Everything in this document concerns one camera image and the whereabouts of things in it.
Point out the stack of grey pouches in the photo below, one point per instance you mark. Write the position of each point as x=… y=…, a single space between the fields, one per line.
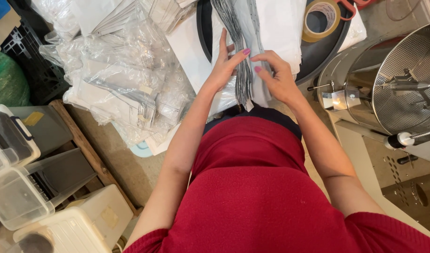
x=241 y=38

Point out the perforated steel round pan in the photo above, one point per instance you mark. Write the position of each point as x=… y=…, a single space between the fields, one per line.
x=405 y=52

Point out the heap of plastic-wrapped pouch bundles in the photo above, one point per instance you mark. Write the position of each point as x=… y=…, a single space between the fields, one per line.
x=120 y=70

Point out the person's dark navy garment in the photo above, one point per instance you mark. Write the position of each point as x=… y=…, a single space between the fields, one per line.
x=267 y=116

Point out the person's left hand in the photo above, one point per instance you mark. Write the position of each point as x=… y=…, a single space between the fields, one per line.
x=222 y=70

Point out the pile of white paper bags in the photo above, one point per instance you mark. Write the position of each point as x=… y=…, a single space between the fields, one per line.
x=281 y=28

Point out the person's right hand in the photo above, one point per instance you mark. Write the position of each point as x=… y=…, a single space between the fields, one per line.
x=281 y=82

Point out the black plastic crate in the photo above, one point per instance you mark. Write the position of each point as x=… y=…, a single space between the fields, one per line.
x=35 y=63

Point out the green mesh bag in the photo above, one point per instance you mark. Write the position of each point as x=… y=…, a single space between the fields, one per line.
x=7 y=80

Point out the wooden shelf frame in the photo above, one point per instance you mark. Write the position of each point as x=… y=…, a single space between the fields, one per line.
x=85 y=147

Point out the black round tray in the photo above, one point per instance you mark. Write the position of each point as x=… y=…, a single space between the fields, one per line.
x=320 y=52

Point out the brown cardboard piece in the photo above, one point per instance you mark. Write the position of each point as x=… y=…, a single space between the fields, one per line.
x=4 y=31

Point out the small steel latch lever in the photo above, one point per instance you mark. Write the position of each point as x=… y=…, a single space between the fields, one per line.
x=320 y=86

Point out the large clear plastic box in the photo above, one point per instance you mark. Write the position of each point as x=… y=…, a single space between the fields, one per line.
x=21 y=196

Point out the grey box with yellow tape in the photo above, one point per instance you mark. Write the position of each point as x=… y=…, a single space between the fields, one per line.
x=49 y=130

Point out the beige metal machine housing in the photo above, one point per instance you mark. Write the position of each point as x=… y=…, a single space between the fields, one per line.
x=362 y=165

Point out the white plastic storage container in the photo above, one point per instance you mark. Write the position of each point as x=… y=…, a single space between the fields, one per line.
x=81 y=225

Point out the clear box with blue latch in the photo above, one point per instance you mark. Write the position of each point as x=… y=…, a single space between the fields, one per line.
x=11 y=137

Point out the person's red knit sweater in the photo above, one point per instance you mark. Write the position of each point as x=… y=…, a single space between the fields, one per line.
x=257 y=196

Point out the brown packing tape roll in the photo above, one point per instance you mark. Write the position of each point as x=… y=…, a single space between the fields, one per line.
x=333 y=14

